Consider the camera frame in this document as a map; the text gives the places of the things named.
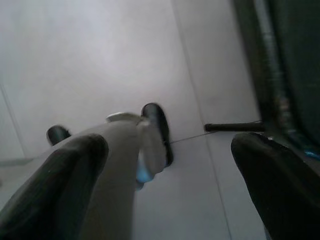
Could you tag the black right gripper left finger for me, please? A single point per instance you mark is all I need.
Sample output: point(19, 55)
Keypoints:
point(50, 195)

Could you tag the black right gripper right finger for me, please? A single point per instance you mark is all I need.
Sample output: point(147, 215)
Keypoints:
point(282, 195)

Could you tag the black robot left foot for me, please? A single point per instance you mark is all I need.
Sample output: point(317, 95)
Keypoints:
point(56, 133)

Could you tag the black robot foot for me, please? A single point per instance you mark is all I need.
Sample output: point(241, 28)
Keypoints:
point(56, 133)
point(157, 117)

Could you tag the grey robot right leg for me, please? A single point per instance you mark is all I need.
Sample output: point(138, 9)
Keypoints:
point(117, 162)

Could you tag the black robot right foot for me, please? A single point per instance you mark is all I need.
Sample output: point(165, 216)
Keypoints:
point(157, 117)

